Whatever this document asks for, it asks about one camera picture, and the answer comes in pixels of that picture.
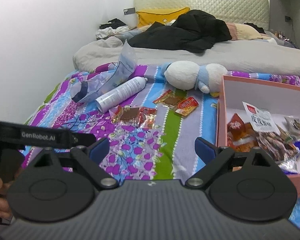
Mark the orange snack packet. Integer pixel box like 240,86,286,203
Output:
227,113,258,152

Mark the white red label snack packet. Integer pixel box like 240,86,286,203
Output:
243,102,279,134

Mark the clear brown tofu snack packet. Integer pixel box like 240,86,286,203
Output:
255,132,300,163

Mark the blue spicy cabbage snack bag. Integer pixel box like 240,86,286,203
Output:
278,141,300,175

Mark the clear dark snack packet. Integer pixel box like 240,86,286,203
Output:
285,116,300,138

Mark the person left hand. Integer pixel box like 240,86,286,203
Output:
0,178,13,220

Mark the white spray can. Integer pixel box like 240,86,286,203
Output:
96,76,148,114

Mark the pink cardboard box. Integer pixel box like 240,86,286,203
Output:
216,74,300,197

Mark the small red yellow snack packet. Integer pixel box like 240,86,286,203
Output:
175,97,199,117

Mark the floral purple bedsheet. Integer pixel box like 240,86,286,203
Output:
20,63,300,233

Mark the red crumpled snack wrapper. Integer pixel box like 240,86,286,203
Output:
109,105,157,129

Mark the clear blue plastic pouch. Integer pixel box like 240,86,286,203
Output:
70,41,138,103

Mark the brown dried meat packet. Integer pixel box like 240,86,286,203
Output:
153,89,184,108

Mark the white blue plush toy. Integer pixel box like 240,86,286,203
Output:
161,61,228,94

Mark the grey duvet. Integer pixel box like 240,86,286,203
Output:
72,37,300,76

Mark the beige pink pillow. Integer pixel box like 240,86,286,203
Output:
226,23,271,41

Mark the black clothing pile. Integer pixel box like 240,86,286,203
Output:
128,10,232,54

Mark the yellow pillow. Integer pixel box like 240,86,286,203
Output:
136,7,190,28

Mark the cream quilted headboard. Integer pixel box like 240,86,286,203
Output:
134,0,270,30

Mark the clothes heap by wall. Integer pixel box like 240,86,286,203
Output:
95,18,137,40

